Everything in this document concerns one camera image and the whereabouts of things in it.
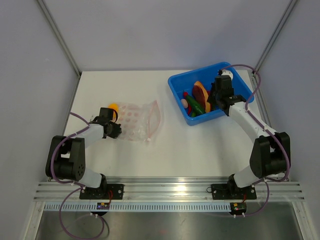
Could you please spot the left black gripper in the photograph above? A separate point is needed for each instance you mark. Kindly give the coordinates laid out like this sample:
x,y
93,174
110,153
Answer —
x,y
117,130

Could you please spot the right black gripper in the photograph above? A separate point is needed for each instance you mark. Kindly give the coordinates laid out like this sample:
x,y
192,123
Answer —
x,y
210,97

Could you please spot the orange papaya slice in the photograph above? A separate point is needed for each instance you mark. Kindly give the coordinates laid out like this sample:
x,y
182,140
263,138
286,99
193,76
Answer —
x,y
208,105

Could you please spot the dark red fake food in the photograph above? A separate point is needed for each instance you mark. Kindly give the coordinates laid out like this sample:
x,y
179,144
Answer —
x,y
200,94

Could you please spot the yellow fake mango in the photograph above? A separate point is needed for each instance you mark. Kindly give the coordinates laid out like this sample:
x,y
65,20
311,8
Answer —
x,y
114,108

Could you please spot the green fake cucumber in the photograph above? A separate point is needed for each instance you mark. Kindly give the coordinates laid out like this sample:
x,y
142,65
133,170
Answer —
x,y
198,109

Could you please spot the clear zip top bag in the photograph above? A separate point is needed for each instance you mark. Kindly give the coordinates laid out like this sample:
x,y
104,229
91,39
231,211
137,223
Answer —
x,y
138,122

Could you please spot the red fake chili pepper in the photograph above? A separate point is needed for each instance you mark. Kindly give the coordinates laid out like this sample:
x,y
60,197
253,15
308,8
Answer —
x,y
189,100

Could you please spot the pink fake peach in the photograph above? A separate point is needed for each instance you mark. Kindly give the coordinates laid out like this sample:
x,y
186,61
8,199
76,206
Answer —
x,y
184,103

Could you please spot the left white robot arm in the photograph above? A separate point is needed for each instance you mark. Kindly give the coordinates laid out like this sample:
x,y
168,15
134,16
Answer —
x,y
66,161

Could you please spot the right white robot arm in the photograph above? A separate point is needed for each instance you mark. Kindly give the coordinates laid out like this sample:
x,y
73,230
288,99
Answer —
x,y
270,153

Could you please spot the blue plastic bin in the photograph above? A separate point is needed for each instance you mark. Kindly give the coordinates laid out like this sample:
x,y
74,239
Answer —
x,y
184,82

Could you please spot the left controller board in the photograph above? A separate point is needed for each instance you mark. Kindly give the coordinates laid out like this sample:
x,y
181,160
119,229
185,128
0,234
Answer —
x,y
103,206

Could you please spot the controller board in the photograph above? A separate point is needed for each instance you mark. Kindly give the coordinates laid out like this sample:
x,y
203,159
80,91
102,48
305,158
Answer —
x,y
103,206
238,207

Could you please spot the right controller board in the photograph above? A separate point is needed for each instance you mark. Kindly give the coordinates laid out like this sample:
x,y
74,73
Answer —
x,y
238,207

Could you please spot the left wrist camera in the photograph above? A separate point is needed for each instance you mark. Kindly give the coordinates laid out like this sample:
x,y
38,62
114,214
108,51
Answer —
x,y
92,119

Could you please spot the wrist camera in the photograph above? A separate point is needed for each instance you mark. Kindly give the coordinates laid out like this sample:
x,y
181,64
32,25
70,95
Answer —
x,y
225,72
92,119

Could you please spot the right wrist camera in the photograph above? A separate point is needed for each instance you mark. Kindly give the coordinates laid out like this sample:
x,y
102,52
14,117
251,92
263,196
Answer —
x,y
225,72

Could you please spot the right aluminium frame post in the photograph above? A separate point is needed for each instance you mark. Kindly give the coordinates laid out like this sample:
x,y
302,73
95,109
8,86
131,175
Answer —
x,y
292,4

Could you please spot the aluminium frame post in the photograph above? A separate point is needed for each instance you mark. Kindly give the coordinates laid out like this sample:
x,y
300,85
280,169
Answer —
x,y
292,4
59,37

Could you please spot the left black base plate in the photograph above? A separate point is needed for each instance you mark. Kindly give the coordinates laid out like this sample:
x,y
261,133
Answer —
x,y
110,191

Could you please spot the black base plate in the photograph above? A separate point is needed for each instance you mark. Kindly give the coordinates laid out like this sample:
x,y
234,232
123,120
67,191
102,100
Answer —
x,y
110,191
221,191

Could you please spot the aluminium mounting rail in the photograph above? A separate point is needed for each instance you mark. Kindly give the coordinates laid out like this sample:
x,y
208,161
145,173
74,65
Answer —
x,y
173,189

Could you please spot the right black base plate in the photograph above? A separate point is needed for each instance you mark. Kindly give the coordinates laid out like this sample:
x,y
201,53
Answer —
x,y
221,191

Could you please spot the white slotted cable duct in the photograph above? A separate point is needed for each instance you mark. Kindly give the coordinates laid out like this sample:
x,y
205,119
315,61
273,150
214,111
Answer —
x,y
141,207

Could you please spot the left aluminium frame post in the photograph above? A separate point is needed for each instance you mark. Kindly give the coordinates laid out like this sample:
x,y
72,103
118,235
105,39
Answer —
x,y
59,37

